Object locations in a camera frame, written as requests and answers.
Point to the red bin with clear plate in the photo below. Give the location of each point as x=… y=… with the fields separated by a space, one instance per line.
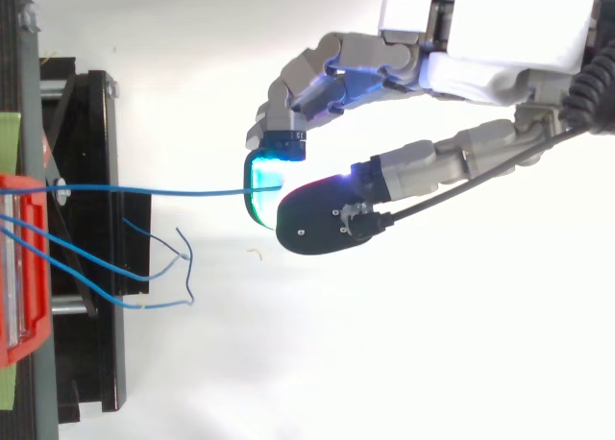
x=37 y=315

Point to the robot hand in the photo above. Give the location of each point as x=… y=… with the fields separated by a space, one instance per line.
x=504 y=36

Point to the black stand with green tape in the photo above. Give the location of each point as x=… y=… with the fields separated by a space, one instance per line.
x=91 y=123

